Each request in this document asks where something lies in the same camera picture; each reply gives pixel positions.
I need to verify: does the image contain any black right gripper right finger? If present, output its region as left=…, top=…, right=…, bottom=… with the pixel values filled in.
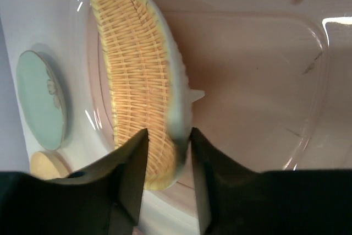
left=190, top=128, right=351, bottom=234

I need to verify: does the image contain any light green floral plate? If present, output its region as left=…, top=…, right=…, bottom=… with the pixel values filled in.
left=16, top=50, right=67, bottom=151

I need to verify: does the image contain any yellow round plate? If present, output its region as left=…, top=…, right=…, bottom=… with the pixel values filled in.
left=30, top=151, right=70, bottom=180

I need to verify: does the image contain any pink translucent plastic bin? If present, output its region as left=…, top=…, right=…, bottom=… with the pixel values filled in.
left=74, top=0, right=352, bottom=235

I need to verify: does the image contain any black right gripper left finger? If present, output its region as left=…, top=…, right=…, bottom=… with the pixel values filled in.
left=1, top=129, right=149, bottom=234

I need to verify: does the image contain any triangular woven bamboo plate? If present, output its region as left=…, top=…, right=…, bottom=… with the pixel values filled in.
left=89, top=0, right=205, bottom=190

